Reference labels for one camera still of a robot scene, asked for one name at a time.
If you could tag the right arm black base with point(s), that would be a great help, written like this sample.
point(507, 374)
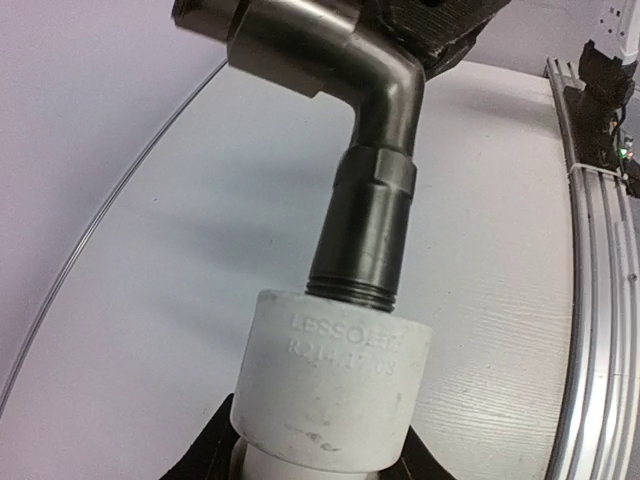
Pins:
point(598, 111)

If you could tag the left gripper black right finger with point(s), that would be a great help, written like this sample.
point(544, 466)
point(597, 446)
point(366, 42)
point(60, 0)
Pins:
point(416, 462)

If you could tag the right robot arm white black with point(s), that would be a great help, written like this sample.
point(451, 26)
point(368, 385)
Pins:
point(616, 32)

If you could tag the aluminium front rail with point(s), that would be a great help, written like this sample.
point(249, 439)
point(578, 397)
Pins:
point(600, 407)

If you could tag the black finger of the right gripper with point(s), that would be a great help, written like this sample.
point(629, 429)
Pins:
point(439, 34)

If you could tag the white PVC elbow fitting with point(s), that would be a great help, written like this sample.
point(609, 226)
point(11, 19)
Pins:
point(326, 389)

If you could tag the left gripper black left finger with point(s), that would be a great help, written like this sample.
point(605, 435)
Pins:
point(209, 457)

